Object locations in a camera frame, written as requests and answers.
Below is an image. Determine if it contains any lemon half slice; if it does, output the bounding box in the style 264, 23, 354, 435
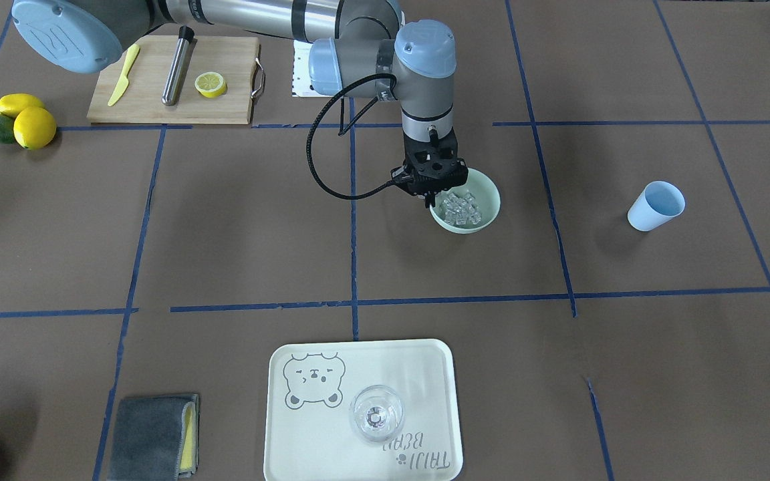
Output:
195, 72, 227, 98

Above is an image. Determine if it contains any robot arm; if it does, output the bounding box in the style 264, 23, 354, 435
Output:
10, 1, 469, 208

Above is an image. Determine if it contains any whole yellow lemon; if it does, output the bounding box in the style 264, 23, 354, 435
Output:
13, 106, 57, 150

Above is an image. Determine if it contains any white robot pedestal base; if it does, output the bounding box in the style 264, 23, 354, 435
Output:
291, 40, 329, 98

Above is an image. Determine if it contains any grey folded cloth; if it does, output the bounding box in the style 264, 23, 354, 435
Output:
106, 393, 201, 480

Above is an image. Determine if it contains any cream bear serving tray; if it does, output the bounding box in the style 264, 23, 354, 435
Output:
263, 339, 464, 480

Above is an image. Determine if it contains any green bowl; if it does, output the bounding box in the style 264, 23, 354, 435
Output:
428, 168, 501, 234

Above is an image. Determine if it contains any yellow plastic knife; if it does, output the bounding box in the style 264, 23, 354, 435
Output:
107, 45, 140, 107

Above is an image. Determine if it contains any wooden cutting board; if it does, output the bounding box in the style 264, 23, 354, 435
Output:
88, 35, 260, 125

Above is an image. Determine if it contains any light blue cup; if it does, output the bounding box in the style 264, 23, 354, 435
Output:
627, 180, 686, 232

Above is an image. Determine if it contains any clear wine glass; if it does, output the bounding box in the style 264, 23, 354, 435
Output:
351, 384, 404, 444

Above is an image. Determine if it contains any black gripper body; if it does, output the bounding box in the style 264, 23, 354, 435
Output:
391, 131, 469, 198

